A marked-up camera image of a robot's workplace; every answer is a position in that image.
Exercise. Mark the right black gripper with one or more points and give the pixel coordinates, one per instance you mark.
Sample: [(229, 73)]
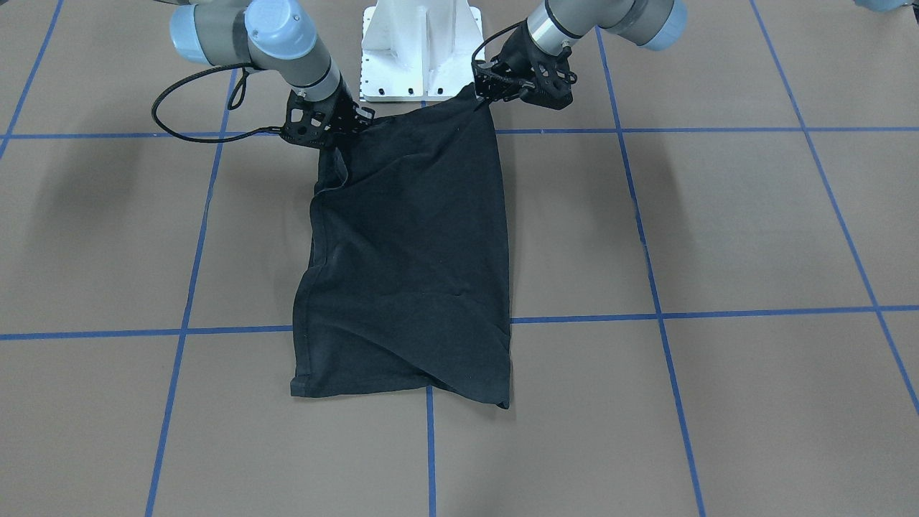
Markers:
[(345, 109)]

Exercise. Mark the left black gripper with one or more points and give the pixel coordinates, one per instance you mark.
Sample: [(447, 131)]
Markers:
[(515, 59)]

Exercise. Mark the black graphic t-shirt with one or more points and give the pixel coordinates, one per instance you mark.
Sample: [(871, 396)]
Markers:
[(408, 280)]

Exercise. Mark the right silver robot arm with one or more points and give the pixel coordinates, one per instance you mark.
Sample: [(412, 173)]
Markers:
[(277, 36)]

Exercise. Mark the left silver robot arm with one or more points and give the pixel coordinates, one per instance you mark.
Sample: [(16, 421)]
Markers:
[(650, 25)]

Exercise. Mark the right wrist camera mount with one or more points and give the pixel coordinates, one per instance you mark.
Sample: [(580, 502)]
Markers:
[(309, 123)]

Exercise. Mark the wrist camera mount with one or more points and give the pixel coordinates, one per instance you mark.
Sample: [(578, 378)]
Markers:
[(551, 79), (309, 123)]

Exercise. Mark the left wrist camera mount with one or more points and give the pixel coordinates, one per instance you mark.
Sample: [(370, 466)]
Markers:
[(551, 79)]

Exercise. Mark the white camera stand base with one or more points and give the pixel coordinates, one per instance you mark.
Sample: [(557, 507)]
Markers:
[(415, 51)]

